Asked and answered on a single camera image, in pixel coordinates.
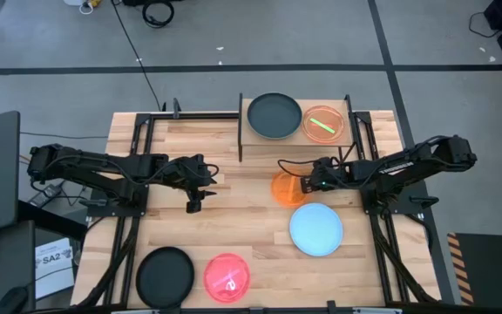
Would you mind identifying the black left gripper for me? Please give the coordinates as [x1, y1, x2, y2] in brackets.
[166, 153, 218, 214]

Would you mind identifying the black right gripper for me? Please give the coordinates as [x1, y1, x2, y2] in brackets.
[299, 156, 356, 195]

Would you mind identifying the orange translucent plate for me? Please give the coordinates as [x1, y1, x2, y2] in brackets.
[270, 170, 312, 208]

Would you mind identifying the light blue plate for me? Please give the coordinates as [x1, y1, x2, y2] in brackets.
[288, 202, 344, 256]

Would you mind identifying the green translucent plate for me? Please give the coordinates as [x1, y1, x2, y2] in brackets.
[302, 105, 347, 145]

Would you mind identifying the black plate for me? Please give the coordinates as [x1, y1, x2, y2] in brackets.
[247, 92, 303, 140]
[135, 246, 195, 310]

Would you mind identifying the red translucent plate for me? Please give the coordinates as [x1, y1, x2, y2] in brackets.
[202, 252, 251, 304]

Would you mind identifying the black power adapter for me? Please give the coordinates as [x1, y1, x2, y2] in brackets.
[28, 183, 63, 208]

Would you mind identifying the white printed paper sheet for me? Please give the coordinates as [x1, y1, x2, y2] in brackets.
[35, 237, 76, 300]

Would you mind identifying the black mat with striped edge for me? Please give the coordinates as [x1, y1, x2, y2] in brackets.
[446, 232, 502, 306]

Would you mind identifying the black chair part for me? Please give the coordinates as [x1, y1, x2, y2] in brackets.
[0, 285, 30, 314]

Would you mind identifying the white power strip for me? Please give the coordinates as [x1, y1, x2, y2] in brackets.
[63, 0, 104, 15]

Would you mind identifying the wooden shelf with black frame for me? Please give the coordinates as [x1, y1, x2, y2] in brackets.
[237, 92, 359, 165]

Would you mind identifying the black aluminium table frame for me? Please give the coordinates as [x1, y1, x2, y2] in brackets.
[76, 93, 452, 314]

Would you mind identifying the long black floor cable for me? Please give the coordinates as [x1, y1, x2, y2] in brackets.
[110, 0, 167, 113]

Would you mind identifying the coiled black cable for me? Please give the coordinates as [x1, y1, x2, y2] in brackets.
[140, 0, 176, 30]

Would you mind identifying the thin black cable loop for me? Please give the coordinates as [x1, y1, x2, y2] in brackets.
[468, 10, 496, 39]

